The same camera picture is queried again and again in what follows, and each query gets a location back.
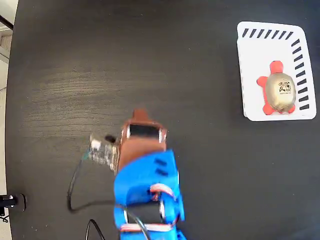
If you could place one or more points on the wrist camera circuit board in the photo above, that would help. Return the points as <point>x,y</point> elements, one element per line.
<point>103,151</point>

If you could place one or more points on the red turtle toy silver shell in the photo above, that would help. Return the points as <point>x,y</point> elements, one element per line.
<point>280,92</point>

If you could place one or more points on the black table clamp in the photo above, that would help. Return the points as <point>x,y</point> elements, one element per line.
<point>15,201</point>

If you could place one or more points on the white slotted tray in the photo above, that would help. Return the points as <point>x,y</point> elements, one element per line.
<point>255,62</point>

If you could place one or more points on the black metal bar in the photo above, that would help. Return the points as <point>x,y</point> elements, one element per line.
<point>6,22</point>

